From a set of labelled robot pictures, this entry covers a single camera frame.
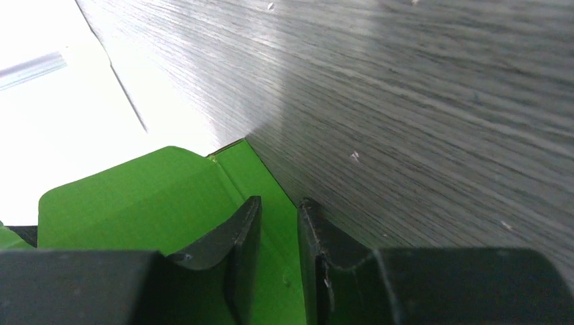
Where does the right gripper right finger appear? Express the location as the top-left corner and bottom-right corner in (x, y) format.
(298, 198), (573, 324)

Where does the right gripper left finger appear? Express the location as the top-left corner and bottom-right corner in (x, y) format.
(1, 196), (263, 324)

